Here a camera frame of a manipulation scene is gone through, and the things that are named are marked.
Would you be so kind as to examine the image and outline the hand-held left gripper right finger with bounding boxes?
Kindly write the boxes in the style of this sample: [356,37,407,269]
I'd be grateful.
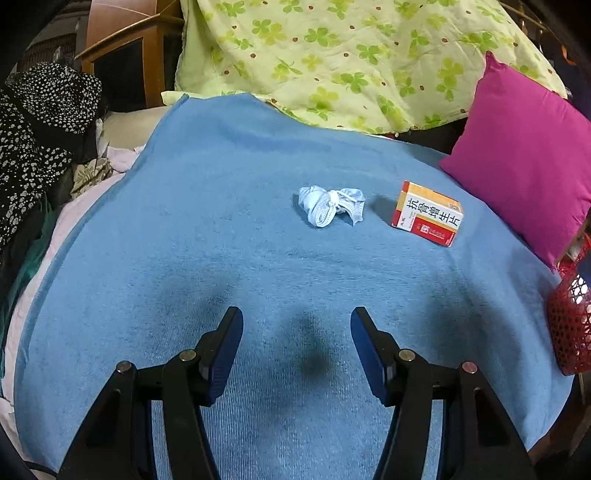
[350,306,539,480]

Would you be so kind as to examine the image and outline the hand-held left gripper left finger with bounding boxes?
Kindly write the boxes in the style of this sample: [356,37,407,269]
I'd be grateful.
[58,306,244,480]

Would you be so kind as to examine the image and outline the red mesh basket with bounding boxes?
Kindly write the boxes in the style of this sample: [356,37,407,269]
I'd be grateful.
[547,249,591,376]

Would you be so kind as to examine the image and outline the blue blanket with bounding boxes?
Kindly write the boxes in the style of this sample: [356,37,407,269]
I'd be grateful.
[14,92,578,480]

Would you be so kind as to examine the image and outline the orange and red medicine box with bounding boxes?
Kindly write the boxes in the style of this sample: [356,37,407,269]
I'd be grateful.
[392,180,464,247]

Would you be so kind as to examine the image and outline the crumpled blue face mask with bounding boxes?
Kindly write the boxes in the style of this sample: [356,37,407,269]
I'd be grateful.
[295,185,368,229]

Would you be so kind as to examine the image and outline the pale pink sheet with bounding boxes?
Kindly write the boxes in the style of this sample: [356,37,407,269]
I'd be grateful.
[0,143,144,462]

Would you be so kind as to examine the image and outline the teal cloth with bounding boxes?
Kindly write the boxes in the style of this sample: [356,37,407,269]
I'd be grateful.
[0,203,56,370]

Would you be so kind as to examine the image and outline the floral patterned cloth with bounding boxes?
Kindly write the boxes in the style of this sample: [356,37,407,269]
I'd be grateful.
[69,157,114,199]

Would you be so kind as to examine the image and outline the cream pillow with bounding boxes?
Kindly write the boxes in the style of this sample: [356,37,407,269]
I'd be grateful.
[99,106,171,153]

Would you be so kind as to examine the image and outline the magenta pillow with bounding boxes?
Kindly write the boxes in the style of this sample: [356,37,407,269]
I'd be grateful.
[438,51,591,273]

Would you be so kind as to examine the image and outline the black white-dotted garment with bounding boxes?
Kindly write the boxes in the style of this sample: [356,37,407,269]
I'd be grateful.
[0,62,105,250]

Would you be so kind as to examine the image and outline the green clover print quilt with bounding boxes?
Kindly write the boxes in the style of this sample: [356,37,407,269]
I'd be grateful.
[161,0,568,136]

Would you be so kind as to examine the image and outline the wooden bed frame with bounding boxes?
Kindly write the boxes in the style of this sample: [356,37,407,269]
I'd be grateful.
[74,0,185,112]

